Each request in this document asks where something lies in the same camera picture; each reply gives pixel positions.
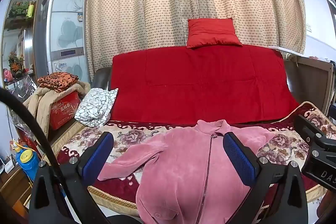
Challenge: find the blue yellow water bottle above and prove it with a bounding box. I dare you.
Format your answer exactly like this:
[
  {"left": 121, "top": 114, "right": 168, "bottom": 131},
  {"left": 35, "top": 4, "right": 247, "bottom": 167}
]
[{"left": 13, "top": 142, "right": 39, "bottom": 181}]

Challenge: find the silver floral refrigerator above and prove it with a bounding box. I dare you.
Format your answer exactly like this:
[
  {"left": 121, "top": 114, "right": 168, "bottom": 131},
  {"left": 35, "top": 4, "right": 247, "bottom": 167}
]
[{"left": 34, "top": 0, "right": 91, "bottom": 83}]

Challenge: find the red pillow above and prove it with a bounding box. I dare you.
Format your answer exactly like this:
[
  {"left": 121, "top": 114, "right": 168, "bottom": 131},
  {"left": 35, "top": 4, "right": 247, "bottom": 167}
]
[{"left": 187, "top": 18, "right": 243, "bottom": 49}]

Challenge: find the artificial flower arrangement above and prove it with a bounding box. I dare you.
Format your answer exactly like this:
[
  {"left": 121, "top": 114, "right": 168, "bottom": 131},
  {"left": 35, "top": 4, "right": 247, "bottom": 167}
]
[{"left": 9, "top": 51, "right": 27, "bottom": 79}]

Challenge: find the wooden headboard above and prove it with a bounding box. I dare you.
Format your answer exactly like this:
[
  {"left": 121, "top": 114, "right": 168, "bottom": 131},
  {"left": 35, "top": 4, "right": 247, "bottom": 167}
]
[{"left": 284, "top": 54, "right": 335, "bottom": 115}]

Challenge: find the white patterned folded cloth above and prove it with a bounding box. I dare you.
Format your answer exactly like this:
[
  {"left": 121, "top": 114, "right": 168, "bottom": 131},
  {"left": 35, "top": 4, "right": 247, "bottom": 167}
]
[{"left": 74, "top": 88, "right": 118, "bottom": 128}]

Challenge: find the black cable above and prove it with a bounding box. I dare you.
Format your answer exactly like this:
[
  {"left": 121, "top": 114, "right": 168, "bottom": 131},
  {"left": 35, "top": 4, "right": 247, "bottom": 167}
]
[{"left": 0, "top": 87, "right": 111, "bottom": 224}]

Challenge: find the red quilt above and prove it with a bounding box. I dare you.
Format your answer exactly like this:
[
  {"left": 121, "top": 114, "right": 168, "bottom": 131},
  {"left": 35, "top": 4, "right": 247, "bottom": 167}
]
[{"left": 110, "top": 45, "right": 298, "bottom": 125}]

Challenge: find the orange black patterned cloth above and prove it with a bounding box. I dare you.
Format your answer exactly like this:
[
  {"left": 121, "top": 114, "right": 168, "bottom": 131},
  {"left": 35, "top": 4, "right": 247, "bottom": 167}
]
[{"left": 38, "top": 72, "right": 79, "bottom": 93}]

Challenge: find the wooden display cabinet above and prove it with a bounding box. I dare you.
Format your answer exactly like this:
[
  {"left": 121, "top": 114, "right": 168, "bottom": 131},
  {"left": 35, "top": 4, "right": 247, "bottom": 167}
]
[{"left": 1, "top": 0, "right": 39, "bottom": 86}]

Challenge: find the red gift box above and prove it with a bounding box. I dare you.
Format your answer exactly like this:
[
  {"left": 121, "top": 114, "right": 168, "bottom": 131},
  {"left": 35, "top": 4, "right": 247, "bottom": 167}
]
[{"left": 50, "top": 92, "right": 80, "bottom": 130}]

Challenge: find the pink corduroy jacket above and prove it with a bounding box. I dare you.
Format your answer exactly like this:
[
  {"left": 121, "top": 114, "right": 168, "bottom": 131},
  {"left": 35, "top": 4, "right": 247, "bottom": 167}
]
[{"left": 98, "top": 120, "right": 273, "bottom": 223}]

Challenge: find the floral plush blanket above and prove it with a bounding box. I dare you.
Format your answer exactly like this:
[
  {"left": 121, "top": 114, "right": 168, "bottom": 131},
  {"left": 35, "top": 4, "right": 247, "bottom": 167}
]
[{"left": 53, "top": 101, "right": 335, "bottom": 217}]

